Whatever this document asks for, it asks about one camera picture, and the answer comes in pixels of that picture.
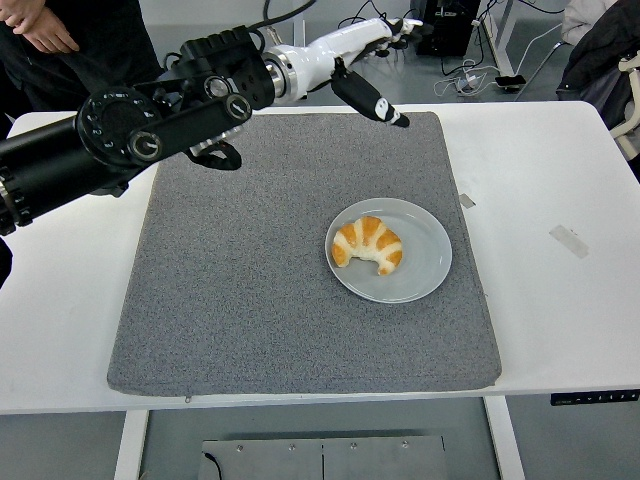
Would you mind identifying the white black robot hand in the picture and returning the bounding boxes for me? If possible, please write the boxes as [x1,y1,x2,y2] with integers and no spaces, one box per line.
[285,17,425,128]

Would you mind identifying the person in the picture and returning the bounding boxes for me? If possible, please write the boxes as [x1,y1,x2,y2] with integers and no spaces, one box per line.
[0,0,169,126]

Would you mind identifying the large grey tape piece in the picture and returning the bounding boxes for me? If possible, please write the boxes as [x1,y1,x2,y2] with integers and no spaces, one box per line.
[548,224,590,259]

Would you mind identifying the person's hand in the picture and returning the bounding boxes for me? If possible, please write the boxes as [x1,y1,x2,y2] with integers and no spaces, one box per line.
[0,0,81,54]

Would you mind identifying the white slanted desk leg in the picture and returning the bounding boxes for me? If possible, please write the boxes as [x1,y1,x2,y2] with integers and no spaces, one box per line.
[479,0,519,76]

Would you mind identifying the black smartphone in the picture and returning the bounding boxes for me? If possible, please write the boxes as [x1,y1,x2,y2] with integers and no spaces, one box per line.
[493,73,528,93]

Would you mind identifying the light grey round plate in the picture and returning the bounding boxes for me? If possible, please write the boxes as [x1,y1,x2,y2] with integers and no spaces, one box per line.
[324,197,454,304]

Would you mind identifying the grey metal chair leg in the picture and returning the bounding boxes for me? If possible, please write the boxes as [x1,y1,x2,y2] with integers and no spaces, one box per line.
[514,40,571,101]

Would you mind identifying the white garment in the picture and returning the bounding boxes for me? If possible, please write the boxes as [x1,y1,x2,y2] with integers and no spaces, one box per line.
[560,0,619,45]

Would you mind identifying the black jacket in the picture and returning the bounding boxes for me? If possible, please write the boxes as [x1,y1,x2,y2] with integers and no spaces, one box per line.
[555,0,640,132]

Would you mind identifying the short black cable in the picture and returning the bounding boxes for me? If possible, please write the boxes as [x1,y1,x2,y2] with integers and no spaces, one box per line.
[201,452,224,480]

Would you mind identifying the grey metal plate with screws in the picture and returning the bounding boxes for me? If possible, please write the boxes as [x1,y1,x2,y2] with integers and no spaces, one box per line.
[200,434,447,480]

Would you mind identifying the white charging cable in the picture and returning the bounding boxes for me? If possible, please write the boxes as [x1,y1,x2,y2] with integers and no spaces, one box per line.
[432,57,501,99]

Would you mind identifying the white table leg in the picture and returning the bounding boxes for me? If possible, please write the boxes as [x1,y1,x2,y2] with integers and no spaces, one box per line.
[482,397,526,480]
[112,410,151,480]

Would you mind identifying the white chair frame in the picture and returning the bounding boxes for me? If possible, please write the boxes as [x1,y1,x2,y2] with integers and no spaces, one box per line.
[610,52,640,161]

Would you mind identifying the golden croissant bread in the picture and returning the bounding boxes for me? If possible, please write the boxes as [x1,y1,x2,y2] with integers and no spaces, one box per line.
[331,215,404,276]

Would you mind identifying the black table control panel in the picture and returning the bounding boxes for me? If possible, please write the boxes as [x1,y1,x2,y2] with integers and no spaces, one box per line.
[550,392,640,406]

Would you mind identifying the grey fabric mat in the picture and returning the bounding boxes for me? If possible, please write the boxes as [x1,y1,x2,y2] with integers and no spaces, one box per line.
[106,110,503,397]

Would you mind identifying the black computer case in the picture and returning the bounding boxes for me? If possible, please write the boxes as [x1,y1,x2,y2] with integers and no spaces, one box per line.
[412,0,481,57]

